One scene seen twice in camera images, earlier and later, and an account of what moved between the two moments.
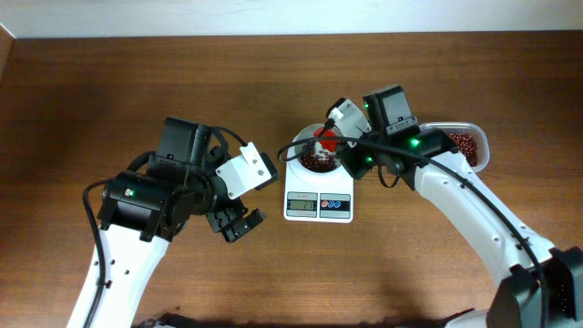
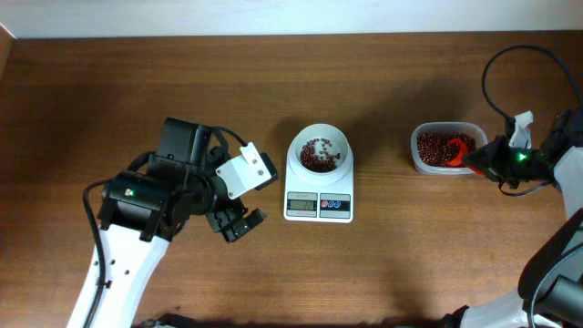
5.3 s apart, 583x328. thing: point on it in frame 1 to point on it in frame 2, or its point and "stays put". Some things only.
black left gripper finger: (242, 225) stays put
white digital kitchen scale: (323, 203) stays put
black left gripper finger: (217, 220) stays put
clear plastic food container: (476, 133) stays put
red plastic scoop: (329, 145) to (463, 150)
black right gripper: (351, 162) to (503, 156)
